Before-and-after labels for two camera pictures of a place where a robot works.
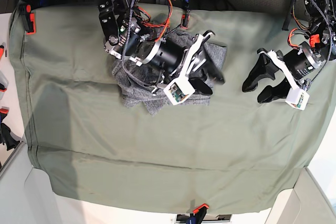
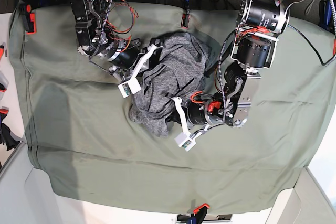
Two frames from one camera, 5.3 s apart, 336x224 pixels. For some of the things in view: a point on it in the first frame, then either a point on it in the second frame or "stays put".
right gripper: x=295 y=65 -> x=194 y=113
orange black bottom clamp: x=199 y=213 stays put
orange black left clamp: x=28 y=19 stays put
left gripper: x=172 y=62 -> x=131 y=61
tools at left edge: x=8 y=136 stays put
